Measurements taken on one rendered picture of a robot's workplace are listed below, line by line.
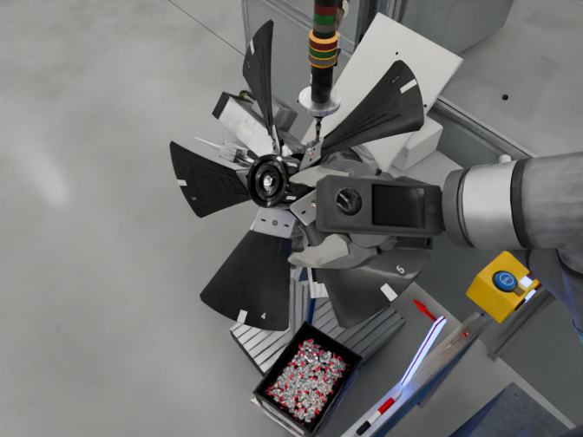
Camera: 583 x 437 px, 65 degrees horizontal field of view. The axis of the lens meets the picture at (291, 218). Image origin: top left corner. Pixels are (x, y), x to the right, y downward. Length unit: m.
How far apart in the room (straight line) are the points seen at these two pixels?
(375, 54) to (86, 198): 1.97
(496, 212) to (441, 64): 0.79
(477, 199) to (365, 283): 0.55
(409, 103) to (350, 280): 0.35
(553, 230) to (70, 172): 2.78
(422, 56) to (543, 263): 0.78
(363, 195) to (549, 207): 0.14
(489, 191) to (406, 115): 0.50
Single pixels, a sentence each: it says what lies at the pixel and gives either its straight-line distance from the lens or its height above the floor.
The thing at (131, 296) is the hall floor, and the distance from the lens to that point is 2.35.
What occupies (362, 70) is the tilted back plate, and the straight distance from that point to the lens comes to 1.25.
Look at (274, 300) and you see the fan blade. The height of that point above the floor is 0.98.
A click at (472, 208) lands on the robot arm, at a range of 0.40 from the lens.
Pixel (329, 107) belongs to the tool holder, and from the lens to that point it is 0.78.
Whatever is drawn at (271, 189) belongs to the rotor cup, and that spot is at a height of 1.21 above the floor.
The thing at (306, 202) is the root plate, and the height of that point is 1.19.
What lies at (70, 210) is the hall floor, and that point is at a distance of 2.78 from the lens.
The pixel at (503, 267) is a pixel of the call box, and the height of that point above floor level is 1.07.
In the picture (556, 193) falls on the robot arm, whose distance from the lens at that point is 0.39.
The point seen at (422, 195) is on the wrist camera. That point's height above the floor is 1.65.
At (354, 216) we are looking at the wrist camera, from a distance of 0.38.
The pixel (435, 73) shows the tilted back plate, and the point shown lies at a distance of 1.16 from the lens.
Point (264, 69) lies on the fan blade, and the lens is 1.08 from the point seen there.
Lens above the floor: 1.96
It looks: 52 degrees down
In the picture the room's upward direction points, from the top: straight up
